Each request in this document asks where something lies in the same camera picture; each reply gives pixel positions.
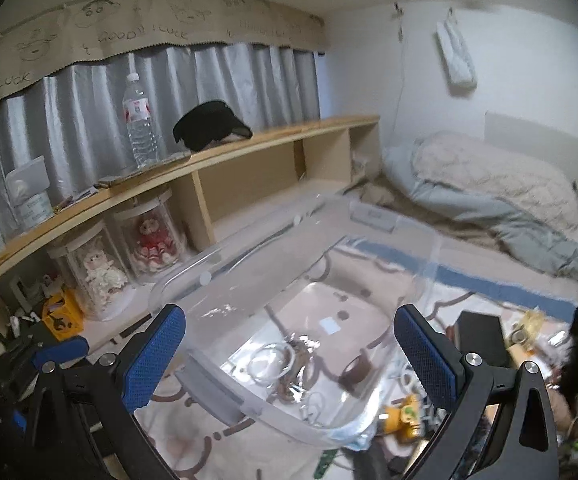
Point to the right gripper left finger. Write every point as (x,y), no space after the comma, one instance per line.
(58,435)

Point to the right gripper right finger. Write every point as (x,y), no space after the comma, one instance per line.
(522,443)

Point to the brown bandage roll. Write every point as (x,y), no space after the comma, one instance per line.
(356,371)

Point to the black box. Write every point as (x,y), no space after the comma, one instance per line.
(482,334)

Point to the yellow toy block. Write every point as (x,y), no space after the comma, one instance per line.
(403,421)

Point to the white dress doll jar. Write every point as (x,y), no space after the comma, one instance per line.
(91,265)

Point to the red dress doll jar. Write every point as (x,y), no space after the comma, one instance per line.
(151,238)

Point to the green plastic clip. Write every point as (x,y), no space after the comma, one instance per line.
(325,461)

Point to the clear plastic storage bin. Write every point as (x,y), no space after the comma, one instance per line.
(276,311)

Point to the white plastic container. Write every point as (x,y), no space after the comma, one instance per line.
(27,188)

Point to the grey beige duvet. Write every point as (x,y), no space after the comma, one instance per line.
(487,196)

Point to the clear water bottle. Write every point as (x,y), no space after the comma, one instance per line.
(137,115)

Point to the grey curtain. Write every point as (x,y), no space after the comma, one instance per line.
(78,120)

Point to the black visor cap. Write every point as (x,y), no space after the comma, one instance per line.
(209,123)

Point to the paper curtain valance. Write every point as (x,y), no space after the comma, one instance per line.
(95,30)

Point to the white wall pouch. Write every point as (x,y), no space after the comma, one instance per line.
(457,58)

